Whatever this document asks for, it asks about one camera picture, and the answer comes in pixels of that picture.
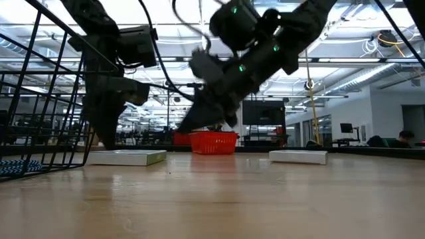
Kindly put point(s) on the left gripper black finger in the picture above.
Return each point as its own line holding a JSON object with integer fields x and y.
{"x": 98, "y": 119}
{"x": 115, "y": 116}

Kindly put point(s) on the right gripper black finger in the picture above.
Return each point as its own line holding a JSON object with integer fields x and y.
{"x": 201, "y": 114}
{"x": 229, "y": 114}

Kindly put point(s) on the white box with green side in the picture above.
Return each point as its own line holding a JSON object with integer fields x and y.
{"x": 123, "y": 158}

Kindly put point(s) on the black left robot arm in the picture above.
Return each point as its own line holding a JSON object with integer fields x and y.
{"x": 89, "y": 16}

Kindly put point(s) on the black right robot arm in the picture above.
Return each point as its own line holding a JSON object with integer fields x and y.
{"x": 299, "y": 20}

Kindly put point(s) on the red bin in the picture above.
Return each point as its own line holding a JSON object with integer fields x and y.
{"x": 182, "y": 139}

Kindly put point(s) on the red plastic basket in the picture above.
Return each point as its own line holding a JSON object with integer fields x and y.
{"x": 214, "y": 143}

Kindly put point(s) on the black screen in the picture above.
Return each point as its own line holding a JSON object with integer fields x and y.
{"x": 264, "y": 113}

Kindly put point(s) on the small black monitor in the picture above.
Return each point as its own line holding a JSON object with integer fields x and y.
{"x": 346, "y": 128}

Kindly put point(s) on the black chair back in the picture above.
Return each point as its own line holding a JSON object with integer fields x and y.
{"x": 376, "y": 142}

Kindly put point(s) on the person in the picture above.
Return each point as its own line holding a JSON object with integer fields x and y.
{"x": 403, "y": 139}

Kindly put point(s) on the black metal frame rig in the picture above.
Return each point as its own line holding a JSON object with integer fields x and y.
{"x": 168, "y": 109}

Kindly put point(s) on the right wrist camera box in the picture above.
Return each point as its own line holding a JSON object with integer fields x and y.
{"x": 207, "y": 66}

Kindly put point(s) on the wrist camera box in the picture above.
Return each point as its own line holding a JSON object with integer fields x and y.
{"x": 137, "y": 46}
{"x": 207, "y": 66}

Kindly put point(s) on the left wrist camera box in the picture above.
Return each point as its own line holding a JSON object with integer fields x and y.
{"x": 137, "y": 46}

